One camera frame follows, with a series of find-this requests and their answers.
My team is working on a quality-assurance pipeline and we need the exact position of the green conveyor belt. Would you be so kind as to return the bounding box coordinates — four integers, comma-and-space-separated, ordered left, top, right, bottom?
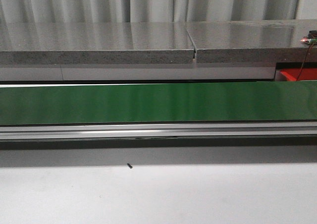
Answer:
0, 81, 317, 126

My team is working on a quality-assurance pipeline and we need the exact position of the grey stone countertop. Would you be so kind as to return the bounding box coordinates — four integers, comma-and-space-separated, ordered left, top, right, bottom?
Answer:
0, 19, 317, 65

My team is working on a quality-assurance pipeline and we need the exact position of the white pleated curtain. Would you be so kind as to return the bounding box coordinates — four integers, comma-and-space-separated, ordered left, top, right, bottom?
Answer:
0, 0, 317, 23

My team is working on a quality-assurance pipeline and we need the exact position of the aluminium conveyor frame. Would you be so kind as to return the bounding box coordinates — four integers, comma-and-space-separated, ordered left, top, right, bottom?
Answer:
0, 121, 317, 141

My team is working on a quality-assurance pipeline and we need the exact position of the small circuit board red LED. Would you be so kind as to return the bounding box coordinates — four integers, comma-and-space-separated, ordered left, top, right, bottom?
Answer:
300, 37, 317, 45

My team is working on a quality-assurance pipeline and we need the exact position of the red orange wire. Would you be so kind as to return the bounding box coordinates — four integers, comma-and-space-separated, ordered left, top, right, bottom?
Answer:
298, 42, 316, 81

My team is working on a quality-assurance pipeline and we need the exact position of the red plastic tray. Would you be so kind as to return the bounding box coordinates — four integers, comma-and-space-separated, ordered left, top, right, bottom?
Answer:
280, 68, 317, 81

